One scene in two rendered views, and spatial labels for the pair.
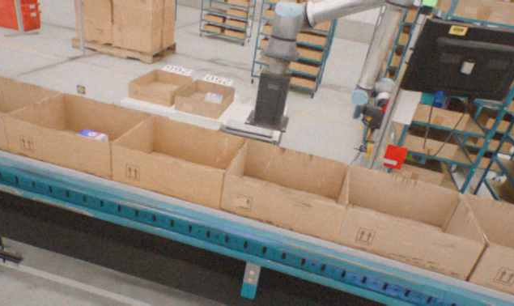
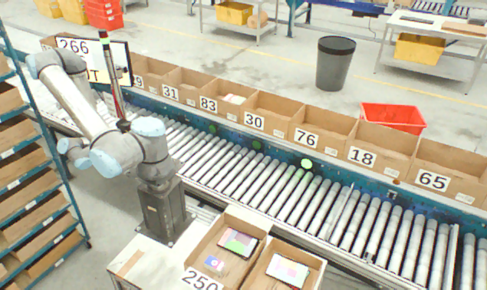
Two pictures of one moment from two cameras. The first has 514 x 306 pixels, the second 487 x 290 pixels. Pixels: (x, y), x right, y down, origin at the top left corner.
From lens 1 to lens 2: 3.45 m
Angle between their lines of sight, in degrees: 112
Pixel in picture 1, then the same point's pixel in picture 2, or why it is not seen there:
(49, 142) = (333, 117)
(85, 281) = not seen: hidden behind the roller
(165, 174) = (281, 102)
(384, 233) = (205, 79)
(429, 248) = (193, 76)
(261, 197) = (244, 90)
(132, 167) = (294, 107)
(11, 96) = (382, 163)
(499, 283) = not seen: hidden behind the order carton
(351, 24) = not seen: outside the picture
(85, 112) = (330, 143)
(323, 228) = (222, 89)
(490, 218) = (148, 83)
